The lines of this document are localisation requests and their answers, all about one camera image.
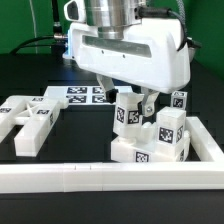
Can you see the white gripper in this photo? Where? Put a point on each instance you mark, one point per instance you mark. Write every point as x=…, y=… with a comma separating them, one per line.
x=130, y=41

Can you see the white chair seat part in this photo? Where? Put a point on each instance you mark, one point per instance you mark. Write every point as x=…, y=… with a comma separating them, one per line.
x=146, y=149

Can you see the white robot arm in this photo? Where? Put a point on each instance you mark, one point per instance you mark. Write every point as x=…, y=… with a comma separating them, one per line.
x=132, y=42

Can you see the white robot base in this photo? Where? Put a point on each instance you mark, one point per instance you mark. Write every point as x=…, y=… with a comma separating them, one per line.
x=69, y=54

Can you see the white chair back part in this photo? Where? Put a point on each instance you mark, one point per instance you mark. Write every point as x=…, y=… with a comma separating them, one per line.
x=36, y=114

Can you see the white L-shaped obstacle fence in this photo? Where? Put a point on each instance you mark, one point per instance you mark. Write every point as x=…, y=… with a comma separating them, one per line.
x=207, y=173

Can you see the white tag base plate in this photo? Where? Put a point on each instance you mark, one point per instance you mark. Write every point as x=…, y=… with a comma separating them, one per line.
x=78, y=95

